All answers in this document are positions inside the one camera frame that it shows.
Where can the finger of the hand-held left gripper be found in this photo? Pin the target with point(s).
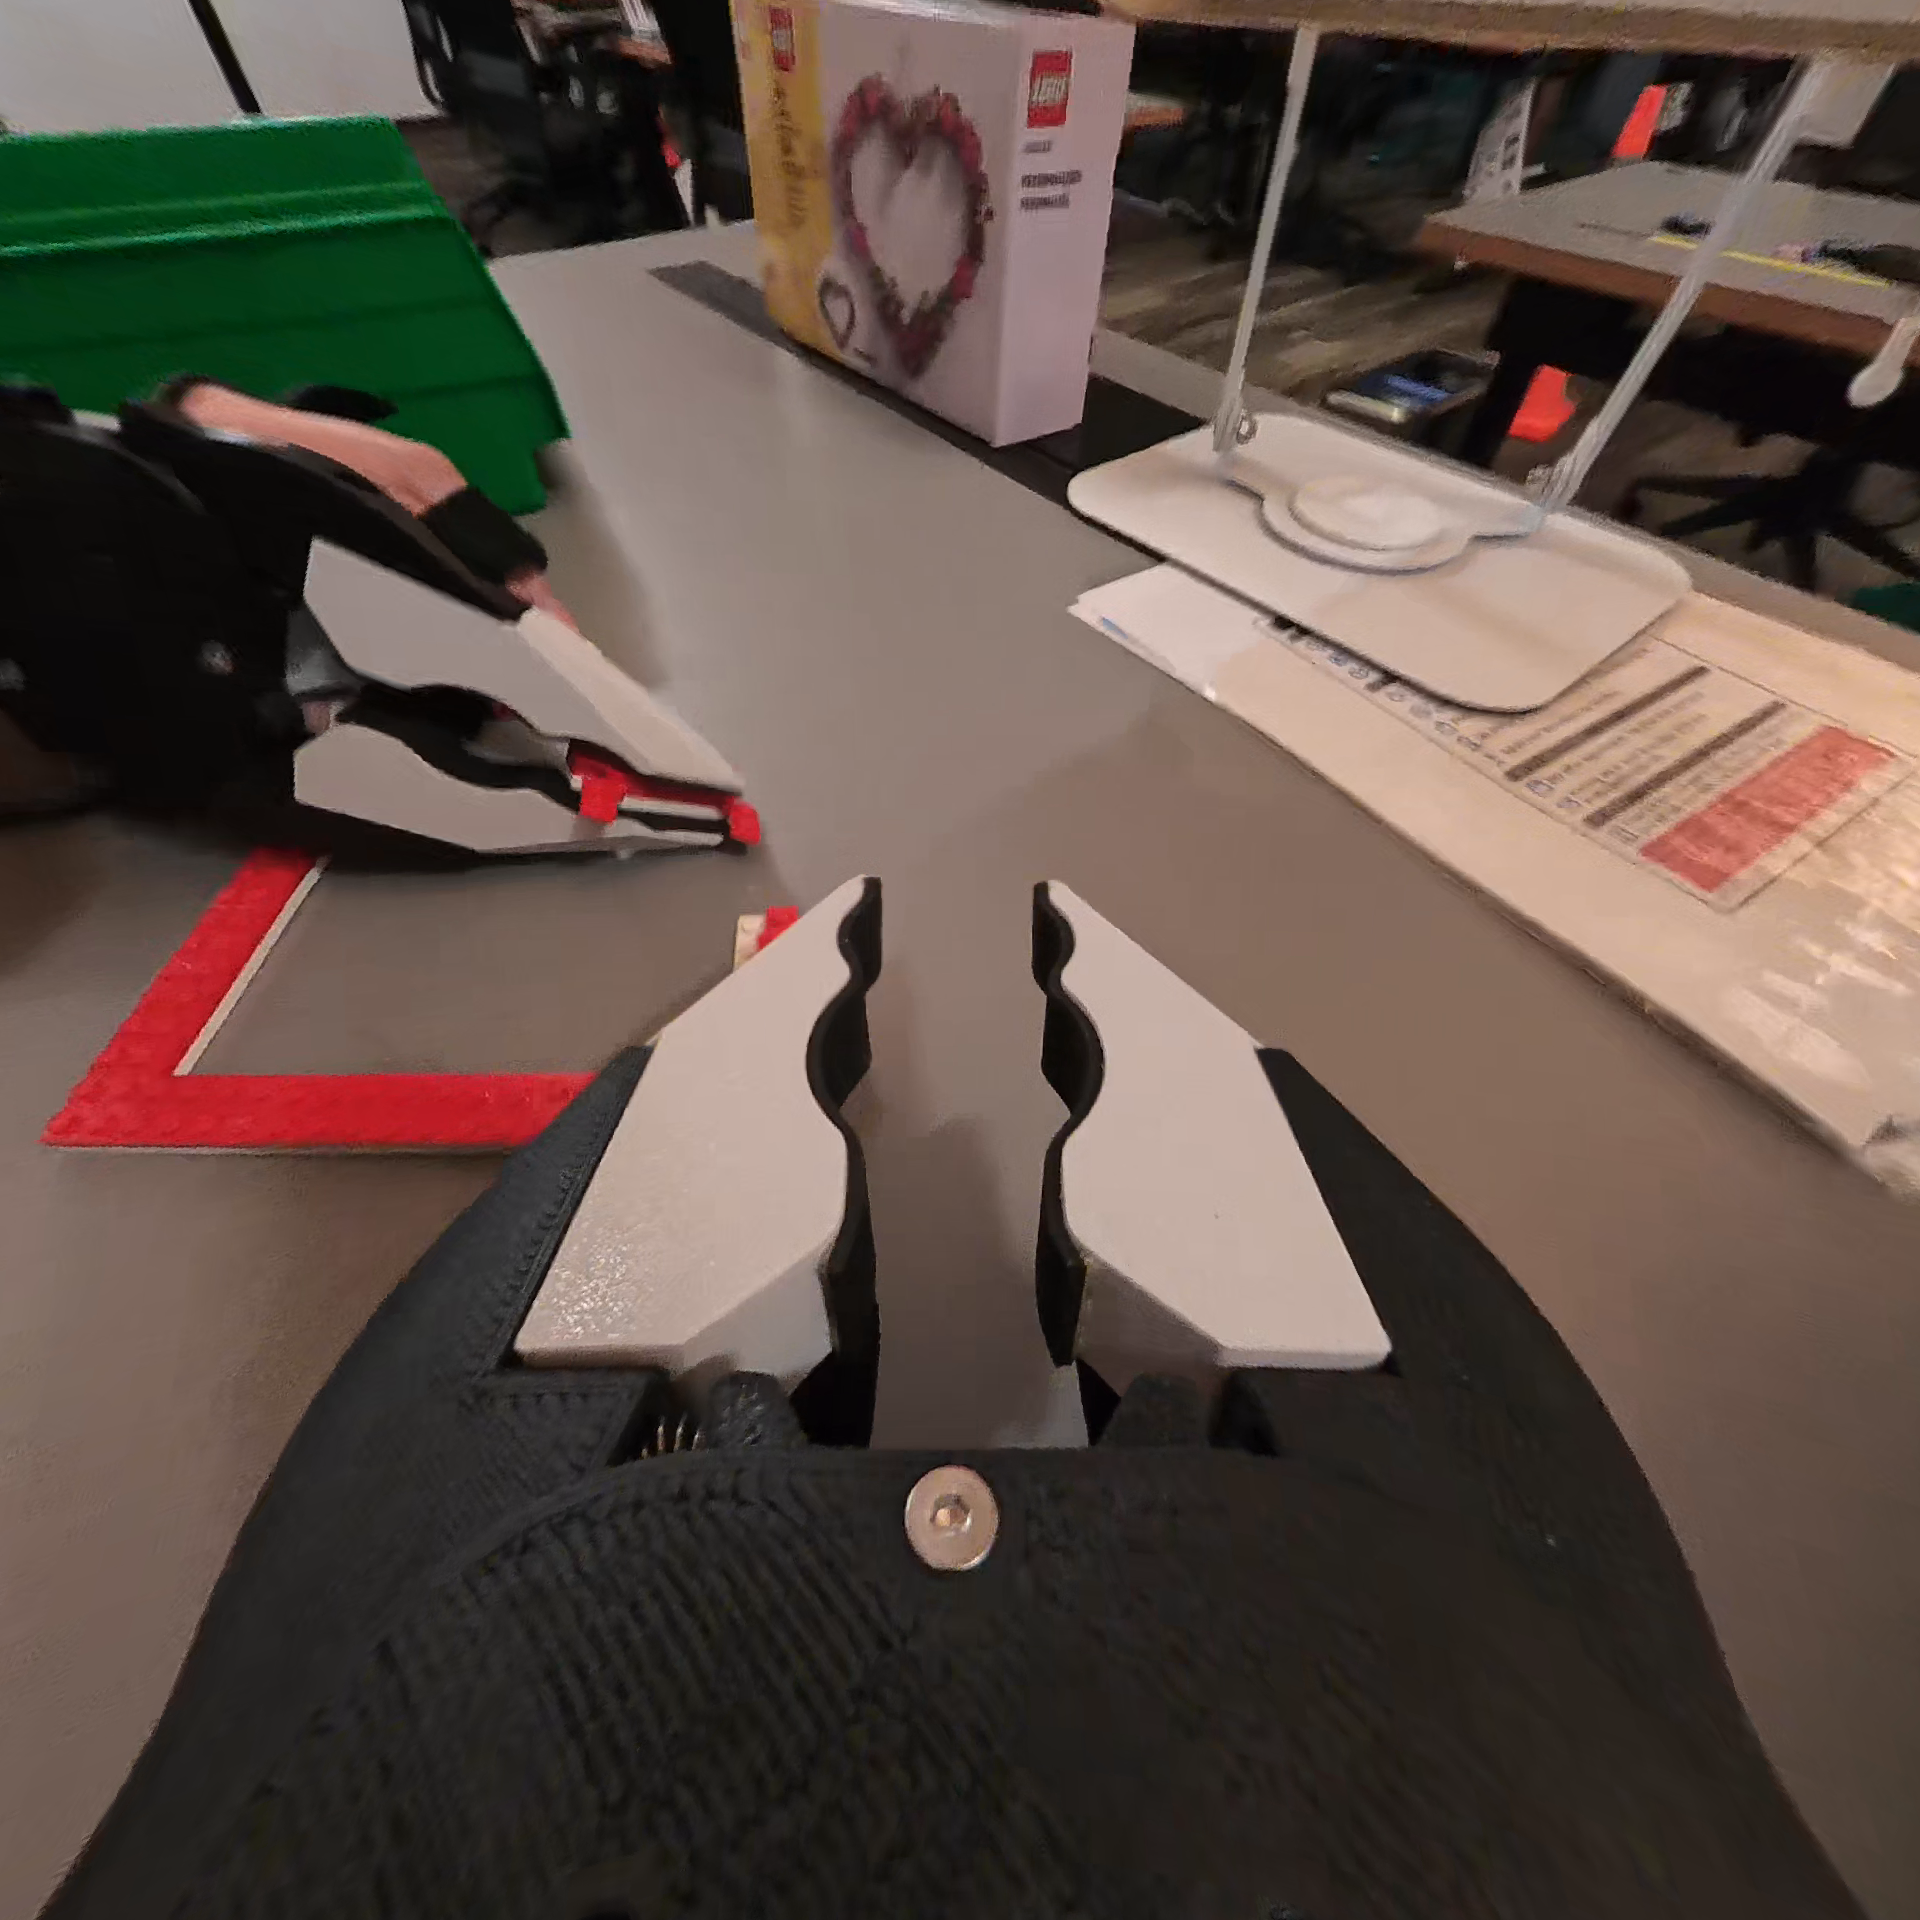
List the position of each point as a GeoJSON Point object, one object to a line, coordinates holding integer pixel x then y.
{"type": "Point", "coordinates": [495, 662]}
{"type": "Point", "coordinates": [435, 786]}

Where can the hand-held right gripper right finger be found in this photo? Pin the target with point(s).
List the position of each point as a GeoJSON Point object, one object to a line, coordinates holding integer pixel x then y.
{"type": "Point", "coordinates": [1200, 1201]}

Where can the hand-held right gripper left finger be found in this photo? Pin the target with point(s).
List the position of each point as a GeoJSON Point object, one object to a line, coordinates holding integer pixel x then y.
{"type": "Point", "coordinates": [705, 1170]}

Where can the small red lego plate piece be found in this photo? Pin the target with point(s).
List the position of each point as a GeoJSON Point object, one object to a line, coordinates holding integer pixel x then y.
{"type": "Point", "coordinates": [600, 786]}

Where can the red wedge lego plate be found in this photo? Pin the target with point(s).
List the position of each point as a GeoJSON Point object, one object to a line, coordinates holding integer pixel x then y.
{"type": "Point", "coordinates": [773, 930]}

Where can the red lego frame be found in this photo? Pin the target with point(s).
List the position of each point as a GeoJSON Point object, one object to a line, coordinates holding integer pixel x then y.
{"type": "Point", "coordinates": [301, 1109]}

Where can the white lego box heart print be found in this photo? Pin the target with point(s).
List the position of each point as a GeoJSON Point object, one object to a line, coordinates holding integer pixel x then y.
{"type": "Point", "coordinates": [975, 224]}

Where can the person's left hand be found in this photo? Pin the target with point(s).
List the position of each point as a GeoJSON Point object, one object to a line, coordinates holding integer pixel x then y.
{"type": "Point", "coordinates": [360, 447]}

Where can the green plastic bin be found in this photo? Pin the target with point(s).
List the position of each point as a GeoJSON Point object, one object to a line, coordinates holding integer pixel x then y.
{"type": "Point", "coordinates": [270, 255]}

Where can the white paper sheet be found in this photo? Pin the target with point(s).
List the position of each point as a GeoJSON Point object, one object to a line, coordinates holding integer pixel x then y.
{"type": "Point", "coordinates": [1171, 629]}

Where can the printed instruction sheet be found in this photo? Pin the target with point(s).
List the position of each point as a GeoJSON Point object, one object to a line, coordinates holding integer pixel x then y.
{"type": "Point", "coordinates": [1725, 796]}

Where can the white lamp stand base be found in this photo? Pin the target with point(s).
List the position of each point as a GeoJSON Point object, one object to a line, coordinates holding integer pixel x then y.
{"type": "Point", "coordinates": [1501, 599]}

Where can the dark book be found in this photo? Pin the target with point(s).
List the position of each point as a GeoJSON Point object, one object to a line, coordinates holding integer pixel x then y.
{"type": "Point", "coordinates": [1411, 386]}

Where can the wooden edged grey table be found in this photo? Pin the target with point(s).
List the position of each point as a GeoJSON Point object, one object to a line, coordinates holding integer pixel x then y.
{"type": "Point", "coordinates": [1634, 240]}

